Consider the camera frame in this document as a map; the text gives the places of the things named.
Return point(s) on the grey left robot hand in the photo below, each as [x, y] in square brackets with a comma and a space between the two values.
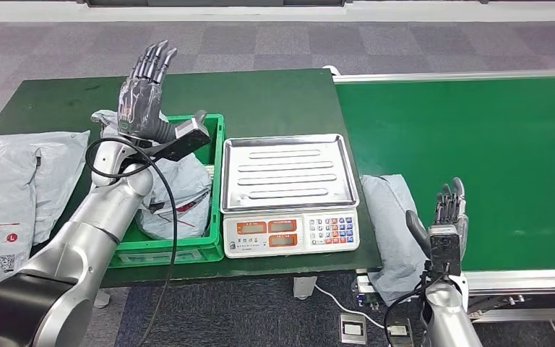
[138, 105]

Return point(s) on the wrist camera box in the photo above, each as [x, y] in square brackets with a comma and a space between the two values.
[186, 141]
[445, 251]

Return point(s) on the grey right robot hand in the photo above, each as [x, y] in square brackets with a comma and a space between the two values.
[450, 210]

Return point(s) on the silver floor outlet with plug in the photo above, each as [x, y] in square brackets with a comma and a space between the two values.
[398, 334]

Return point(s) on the white scale with steel tray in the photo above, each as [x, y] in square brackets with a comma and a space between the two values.
[287, 172]

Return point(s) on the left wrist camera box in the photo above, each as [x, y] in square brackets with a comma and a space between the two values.
[186, 141]

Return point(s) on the white table foot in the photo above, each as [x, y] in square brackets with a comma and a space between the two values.
[101, 299]

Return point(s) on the green plastic crate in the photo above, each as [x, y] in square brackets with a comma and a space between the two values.
[215, 143]

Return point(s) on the plain grey parcel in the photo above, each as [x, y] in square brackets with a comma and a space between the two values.
[62, 167]

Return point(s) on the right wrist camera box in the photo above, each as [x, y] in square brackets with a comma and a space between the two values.
[445, 251]

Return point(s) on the green conveyor belt, aluminium frame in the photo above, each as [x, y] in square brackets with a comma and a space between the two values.
[497, 134]

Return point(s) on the white table leg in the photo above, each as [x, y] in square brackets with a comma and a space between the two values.
[304, 287]

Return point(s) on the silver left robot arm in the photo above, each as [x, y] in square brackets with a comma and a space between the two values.
[91, 225]

